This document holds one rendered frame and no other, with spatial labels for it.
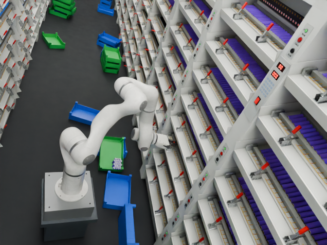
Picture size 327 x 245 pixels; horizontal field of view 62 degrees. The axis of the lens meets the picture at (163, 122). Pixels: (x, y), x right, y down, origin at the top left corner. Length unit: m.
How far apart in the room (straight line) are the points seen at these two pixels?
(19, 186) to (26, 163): 0.22
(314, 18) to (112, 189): 1.81
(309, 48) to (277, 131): 0.31
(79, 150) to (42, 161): 1.01
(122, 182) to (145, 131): 0.79
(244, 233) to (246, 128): 0.44
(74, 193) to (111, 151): 0.84
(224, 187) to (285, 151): 0.41
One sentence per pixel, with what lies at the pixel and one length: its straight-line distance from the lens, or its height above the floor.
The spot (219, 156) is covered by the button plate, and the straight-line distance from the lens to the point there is 1.34.
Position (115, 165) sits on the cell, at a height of 0.08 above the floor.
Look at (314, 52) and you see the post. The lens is 1.10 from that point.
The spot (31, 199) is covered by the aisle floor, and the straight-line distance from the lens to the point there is 2.18.
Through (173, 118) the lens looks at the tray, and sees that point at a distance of 1.93.
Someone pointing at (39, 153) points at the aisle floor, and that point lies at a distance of 2.45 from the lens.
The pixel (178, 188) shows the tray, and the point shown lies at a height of 0.54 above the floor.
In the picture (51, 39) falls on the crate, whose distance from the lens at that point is 4.13.
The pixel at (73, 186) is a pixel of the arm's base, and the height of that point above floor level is 0.49.
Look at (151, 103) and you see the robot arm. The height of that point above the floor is 0.97.
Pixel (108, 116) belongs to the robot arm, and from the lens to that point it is 1.40.
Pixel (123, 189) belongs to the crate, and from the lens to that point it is 2.31.
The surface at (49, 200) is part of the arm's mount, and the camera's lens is 1.72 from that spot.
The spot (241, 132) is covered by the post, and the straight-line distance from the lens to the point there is 1.23.
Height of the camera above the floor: 1.81
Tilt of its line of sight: 35 degrees down
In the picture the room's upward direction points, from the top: 25 degrees clockwise
